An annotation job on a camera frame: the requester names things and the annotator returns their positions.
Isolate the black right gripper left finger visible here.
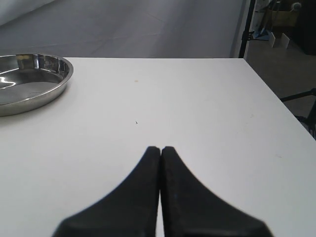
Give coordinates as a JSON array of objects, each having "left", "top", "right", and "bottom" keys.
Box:
[{"left": 53, "top": 147, "right": 160, "bottom": 237}]

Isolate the cardboard box background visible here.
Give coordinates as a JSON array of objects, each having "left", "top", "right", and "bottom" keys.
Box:
[{"left": 266, "top": 0, "right": 302, "bottom": 27}]

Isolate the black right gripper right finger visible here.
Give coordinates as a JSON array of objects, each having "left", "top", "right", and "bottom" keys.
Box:
[{"left": 160, "top": 147, "right": 273, "bottom": 237}]

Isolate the black stand pole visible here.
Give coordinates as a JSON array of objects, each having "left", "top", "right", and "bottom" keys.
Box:
[{"left": 238, "top": 0, "right": 256, "bottom": 58}]

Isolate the grey backdrop cloth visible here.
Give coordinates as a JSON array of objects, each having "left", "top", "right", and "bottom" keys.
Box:
[{"left": 0, "top": 0, "right": 248, "bottom": 58}]

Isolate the round stainless steel dish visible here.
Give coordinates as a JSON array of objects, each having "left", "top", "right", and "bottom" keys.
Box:
[{"left": 0, "top": 53, "right": 74, "bottom": 117}]

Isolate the black tripod leg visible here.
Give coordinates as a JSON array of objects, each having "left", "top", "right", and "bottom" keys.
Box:
[{"left": 280, "top": 88, "right": 316, "bottom": 139}]

